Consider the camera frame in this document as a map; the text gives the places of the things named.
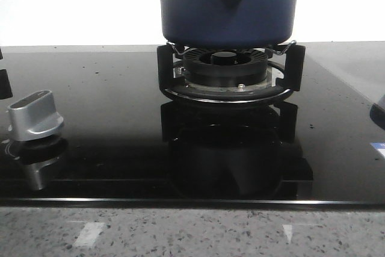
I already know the dark blue cooking pot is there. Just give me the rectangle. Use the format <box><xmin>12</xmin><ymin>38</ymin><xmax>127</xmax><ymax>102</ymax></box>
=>
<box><xmin>160</xmin><ymin>0</ymin><xmax>296</xmax><ymax>49</ymax></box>

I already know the black pot support grate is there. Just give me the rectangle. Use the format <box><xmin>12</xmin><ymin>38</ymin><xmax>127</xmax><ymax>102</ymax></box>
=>
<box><xmin>156</xmin><ymin>41</ymin><xmax>306</xmax><ymax>105</ymax></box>

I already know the black round gas burner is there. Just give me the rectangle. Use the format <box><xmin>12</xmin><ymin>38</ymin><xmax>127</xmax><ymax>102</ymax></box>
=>
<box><xmin>183</xmin><ymin>49</ymin><xmax>268</xmax><ymax>87</ymax></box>

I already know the black glass gas stove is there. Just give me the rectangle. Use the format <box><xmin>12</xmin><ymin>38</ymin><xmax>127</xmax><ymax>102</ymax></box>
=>
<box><xmin>1</xmin><ymin>48</ymin><xmax>384</xmax><ymax>209</ymax></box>

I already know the silver stove control knob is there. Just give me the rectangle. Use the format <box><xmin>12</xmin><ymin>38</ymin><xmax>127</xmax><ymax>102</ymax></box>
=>
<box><xmin>8</xmin><ymin>90</ymin><xmax>64</xmax><ymax>141</ymax></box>

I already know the black left burner grate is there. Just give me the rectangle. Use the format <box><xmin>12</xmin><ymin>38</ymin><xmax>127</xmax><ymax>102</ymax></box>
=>
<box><xmin>0</xmin><ymin>45</ymin><xmax>13</xmax><ymax>100</ymax></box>

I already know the blue white stove label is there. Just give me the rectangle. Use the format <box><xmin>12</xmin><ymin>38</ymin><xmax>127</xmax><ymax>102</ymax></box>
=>
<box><xmin>371</xmin><ymin>143</ymin><xmax>385</xmax><ymax>158</ymax></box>

